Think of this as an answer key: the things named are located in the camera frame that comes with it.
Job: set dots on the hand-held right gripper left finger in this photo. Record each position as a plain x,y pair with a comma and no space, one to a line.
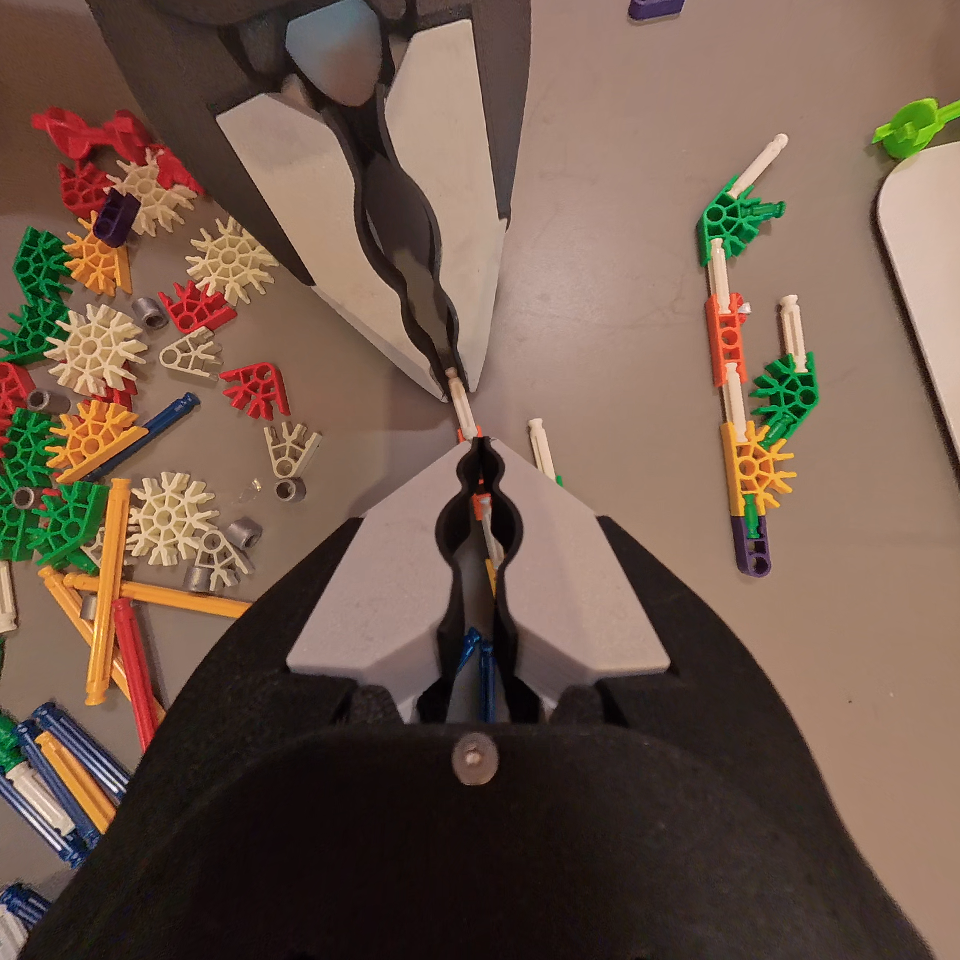
367,600

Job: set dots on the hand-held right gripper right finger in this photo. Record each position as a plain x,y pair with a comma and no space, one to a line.
585,600

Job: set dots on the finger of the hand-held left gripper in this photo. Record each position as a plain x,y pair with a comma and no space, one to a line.
300,187
457,150

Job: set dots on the pile of colourful toy pieces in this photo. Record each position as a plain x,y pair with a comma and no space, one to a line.
229,259

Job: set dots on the short white rod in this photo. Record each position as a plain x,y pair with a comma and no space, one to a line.
493,540
461,405
541,450

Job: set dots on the orange slotted connector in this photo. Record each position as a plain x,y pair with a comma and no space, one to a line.
477,502

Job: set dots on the red double-ended connector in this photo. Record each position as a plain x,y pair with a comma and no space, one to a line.
90,135
176,171

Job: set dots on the dark blue rod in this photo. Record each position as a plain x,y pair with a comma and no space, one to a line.
466,652
487,682

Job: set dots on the small clear plastic bit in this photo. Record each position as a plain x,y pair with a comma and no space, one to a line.
247,491

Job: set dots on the assembled multicolour toy model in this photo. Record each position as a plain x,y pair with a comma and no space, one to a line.
757,469

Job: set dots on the purple clip connector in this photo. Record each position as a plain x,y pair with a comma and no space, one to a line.
656,7

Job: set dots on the bright green plastic piece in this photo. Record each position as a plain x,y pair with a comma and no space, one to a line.
911,127

